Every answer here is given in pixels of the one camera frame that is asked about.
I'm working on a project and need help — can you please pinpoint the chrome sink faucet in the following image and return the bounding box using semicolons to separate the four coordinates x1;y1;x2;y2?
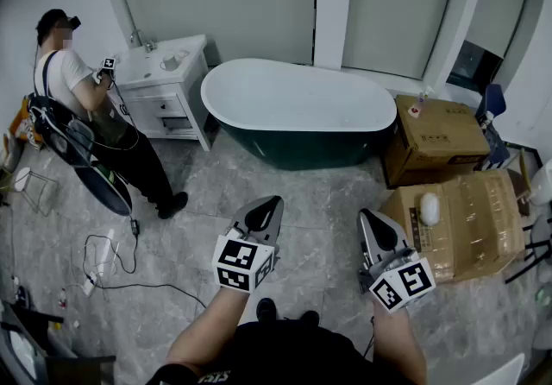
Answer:
129;28;156;53

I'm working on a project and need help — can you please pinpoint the dark metal rack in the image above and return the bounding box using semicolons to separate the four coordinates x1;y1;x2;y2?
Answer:
0;300;116;385

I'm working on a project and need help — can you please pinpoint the wooden frame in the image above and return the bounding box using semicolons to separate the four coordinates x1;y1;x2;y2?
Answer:
506;148;534;216

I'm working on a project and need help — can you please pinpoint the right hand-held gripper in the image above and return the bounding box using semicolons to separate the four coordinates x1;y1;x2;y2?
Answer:
357;209;436;314

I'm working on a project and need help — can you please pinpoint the plain brown cardboard box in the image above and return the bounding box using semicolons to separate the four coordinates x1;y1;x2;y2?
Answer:
381;93;492;190

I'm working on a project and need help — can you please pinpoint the black metal stool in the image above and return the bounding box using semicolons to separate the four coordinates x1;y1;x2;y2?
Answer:
504;214;552;285

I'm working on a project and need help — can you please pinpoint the person's right forearm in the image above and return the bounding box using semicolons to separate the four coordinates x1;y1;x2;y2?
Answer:
371;300;428;385

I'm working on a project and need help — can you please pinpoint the white vanity cabinet with sink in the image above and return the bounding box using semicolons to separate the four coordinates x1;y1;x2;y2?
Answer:
112;34;213;152

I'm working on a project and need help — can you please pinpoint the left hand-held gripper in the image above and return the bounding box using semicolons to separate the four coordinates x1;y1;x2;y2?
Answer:
211;195;285;294

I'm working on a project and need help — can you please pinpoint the white wire stool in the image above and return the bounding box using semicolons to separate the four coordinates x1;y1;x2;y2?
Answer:
8;167;60;216

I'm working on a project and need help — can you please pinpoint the black floor cable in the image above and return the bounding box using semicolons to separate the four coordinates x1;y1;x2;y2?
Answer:
84;218;208;311

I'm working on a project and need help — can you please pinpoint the person's black clothing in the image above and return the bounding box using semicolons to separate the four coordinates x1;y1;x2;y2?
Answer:
145;317;417;385

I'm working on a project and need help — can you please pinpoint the person's left forearm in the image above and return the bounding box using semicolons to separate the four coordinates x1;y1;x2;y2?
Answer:
166;286;251;376

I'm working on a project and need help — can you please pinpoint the white power strip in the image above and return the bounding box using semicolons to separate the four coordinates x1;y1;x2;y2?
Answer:
79;273;99;298

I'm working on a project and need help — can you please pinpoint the dark glass window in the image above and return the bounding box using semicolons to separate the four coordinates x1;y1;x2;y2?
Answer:
446;40;504;95

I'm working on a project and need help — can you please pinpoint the orange bag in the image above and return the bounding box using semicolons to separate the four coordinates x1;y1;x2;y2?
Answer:
8;96;44;147

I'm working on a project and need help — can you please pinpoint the white bathtub with dark shell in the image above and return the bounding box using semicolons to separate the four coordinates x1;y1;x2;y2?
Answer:
200;57;398;172

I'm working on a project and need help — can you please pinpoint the tape-wrapped cardboard box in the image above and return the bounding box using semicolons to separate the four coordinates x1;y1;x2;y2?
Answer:
379;169;526;285

